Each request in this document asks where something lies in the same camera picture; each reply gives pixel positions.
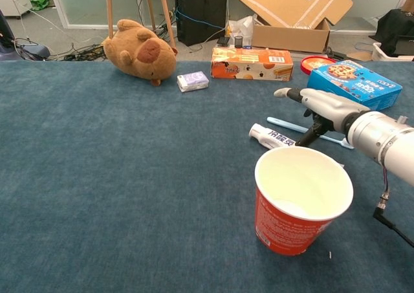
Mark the white plastic bag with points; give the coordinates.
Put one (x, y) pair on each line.
(241, 26)

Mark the small black device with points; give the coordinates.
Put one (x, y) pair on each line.
(223, 41)

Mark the black cloth covered object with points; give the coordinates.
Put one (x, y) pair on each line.
(398, 28)

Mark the white paper cup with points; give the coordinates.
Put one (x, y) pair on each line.
(281, 228)

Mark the blue cookie box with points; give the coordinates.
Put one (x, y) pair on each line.
(355, 79)

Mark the green bag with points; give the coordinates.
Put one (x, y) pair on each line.
(40, 2)

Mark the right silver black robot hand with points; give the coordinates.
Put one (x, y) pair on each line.
(333, 107)

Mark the wooden easel legs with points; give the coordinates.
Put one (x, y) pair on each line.
(110, 8)

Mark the white toothpaste tube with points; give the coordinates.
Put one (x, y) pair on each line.
(268, 134)

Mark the light blue toothbrush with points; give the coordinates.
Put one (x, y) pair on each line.
(284, 122)

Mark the brown cardboard box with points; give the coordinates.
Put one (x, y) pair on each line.
(291, 37)

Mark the black mesh pen cup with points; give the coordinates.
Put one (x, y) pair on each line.
(238, 42)

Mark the orange biscuit box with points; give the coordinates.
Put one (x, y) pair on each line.
(246, 66)

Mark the dark blue table mat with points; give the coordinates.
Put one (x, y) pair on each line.
(97, 176)

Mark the brown capybara plush toy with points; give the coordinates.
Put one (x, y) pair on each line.
(139, 53)

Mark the red round lid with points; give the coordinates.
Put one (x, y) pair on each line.
(312, 63)

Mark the dark blue machine base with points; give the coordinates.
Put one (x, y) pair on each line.
(35, 52)

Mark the black computer tower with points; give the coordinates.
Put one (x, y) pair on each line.
(200, 18)

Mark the small grey-blue card box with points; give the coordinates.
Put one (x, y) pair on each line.
(194, 81)

